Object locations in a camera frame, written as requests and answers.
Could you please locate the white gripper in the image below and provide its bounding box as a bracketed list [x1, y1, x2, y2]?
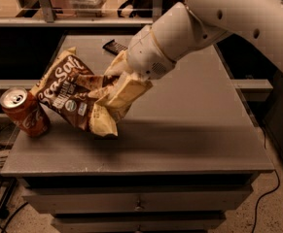
[97, 25, 175, 120]

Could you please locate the grey cabinet upper drawer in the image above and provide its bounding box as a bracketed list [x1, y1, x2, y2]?
[23, 185, 252, 215]

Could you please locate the grey cabinet drawer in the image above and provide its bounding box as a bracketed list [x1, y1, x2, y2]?
[52, 213, 226, 233]
[23, 185, 252, 215]

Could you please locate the dark wrapped chocolate bar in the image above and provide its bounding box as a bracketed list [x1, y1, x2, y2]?
[102, 40, 126, 55]

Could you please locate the red Coca-Cola can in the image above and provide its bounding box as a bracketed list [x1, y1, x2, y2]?
[0, 87, 50, 137]

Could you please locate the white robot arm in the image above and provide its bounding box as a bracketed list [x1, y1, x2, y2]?
[98, 0, 283, 119]

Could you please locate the brown Sea Salt chip bag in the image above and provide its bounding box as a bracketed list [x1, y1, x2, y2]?
[30, 48, 119, 137]

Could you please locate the grey cabinet lower drawer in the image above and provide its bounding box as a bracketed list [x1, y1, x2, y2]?
[52, 213, 226, 233]

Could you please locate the black floor cable right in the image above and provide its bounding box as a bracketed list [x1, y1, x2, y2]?
[250, 126, 281, 233]

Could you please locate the grey metal shelf rail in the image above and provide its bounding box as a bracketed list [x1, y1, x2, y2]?
[0, 0, 162, 27]

